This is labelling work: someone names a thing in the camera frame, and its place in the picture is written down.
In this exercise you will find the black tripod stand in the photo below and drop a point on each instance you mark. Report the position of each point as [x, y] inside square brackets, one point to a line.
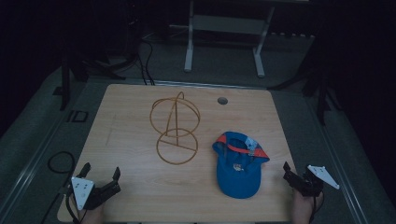
[67, 84]
[320, 93]

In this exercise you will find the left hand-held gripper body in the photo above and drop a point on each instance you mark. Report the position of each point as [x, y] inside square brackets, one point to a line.
[93, 193]

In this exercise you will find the person's right hand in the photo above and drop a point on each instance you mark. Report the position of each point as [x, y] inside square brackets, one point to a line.
[302, 208]

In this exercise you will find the blue baseball cap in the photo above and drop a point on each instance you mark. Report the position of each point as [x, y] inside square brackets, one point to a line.
[238, 169]

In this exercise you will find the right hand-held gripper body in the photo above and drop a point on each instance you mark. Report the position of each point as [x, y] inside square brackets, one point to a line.
[306, 183]

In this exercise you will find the white metal stand frame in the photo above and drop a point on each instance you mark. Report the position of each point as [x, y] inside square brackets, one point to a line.
[224, 25]

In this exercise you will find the black floor bracket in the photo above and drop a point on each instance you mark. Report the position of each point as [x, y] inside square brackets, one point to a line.
[77, 116]

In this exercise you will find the person's left hand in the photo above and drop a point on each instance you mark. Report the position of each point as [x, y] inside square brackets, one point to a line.
[92, 216]

